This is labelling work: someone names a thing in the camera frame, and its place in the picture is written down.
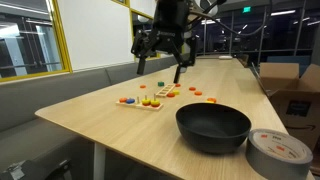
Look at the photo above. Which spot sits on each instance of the wooden peg board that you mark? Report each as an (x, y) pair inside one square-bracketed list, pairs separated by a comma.
[(140, 106)]

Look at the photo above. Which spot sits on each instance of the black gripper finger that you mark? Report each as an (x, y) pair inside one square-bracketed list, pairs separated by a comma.
[(141, 50), (180, 71)]

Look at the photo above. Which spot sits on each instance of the black bowl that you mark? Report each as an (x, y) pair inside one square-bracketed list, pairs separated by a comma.
[(213, 128)]

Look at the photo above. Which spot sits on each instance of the wooden ladder piece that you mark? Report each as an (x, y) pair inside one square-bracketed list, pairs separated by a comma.
[(165, 90)]

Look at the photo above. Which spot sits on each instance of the yellow wooden disc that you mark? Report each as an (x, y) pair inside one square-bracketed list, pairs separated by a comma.
[(176, 92), (155, 101), (146, 100), (208, 101)]

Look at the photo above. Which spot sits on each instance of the green wooden disc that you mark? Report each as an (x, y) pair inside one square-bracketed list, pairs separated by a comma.
[(161, 83)]

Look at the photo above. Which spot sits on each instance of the grey upholstered bench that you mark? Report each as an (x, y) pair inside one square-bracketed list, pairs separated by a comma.
[(40, 100)]

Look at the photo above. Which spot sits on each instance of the dark wooden chair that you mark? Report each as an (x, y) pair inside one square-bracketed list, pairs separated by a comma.
[(244, 60)]

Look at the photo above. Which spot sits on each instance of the white globe lamp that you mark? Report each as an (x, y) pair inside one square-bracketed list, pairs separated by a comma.
[(208, 9)]

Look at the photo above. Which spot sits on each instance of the white plate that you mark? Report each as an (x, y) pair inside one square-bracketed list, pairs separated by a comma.
[(225, 57)]

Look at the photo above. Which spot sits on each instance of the yellow framed window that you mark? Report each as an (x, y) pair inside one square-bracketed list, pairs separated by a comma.
[(33, 40)]

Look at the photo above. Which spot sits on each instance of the green exit sign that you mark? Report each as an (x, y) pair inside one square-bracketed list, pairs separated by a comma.
[(246, 9)]

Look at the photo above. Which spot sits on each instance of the orange wooden disc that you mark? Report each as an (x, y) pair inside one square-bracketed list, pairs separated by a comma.
[(198, 93), (192, 88), (155, 105), (212, 99), (170, 95), (178, 85), (123, 99), (142, 86)]

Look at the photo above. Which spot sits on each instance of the blue wooden disc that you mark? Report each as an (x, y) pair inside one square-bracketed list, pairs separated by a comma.
[(130, 100)]

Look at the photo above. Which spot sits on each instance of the black clamp mount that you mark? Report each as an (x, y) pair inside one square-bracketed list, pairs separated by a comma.
[(30, 170)]

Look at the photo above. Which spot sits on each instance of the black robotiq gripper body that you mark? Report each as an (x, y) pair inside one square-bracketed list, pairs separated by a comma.
[(170, 20)]

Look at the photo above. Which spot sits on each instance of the red wooden disc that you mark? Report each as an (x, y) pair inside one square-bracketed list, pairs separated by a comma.
[(146, 104)]

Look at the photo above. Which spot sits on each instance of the white table leg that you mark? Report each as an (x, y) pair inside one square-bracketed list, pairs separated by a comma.
[(99, 161)]

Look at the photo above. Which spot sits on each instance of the grey duct tape roll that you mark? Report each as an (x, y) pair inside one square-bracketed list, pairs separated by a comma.
[(278, 156)]

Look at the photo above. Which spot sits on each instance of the brown cardboard box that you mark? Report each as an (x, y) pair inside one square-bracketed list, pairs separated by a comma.
[(295, 100)]

